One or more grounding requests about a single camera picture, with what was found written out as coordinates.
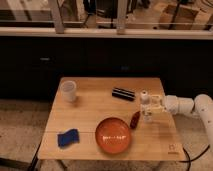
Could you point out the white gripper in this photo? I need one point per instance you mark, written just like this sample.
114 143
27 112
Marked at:
168 102

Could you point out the clear plastic bottle white cap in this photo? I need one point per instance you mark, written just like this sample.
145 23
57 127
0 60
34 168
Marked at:
145 106

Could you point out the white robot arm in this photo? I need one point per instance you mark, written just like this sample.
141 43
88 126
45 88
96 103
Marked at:
201 106

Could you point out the dark red chili pepper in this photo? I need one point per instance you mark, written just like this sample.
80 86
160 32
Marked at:
135 120

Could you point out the black rectangular box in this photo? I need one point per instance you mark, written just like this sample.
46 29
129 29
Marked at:
123 94

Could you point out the orange round plate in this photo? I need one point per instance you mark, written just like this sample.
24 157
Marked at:
113 135

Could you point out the wooden folding table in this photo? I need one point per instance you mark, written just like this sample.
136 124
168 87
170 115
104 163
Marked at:
96 125

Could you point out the white plastic cup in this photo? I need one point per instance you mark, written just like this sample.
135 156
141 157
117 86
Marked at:
68 90

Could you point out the blue sponge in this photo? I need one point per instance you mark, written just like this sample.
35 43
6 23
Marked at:
68 137

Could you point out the cardboard box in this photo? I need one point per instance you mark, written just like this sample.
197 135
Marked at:
179 19

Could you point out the black office chair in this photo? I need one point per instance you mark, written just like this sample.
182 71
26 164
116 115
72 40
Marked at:
103 8

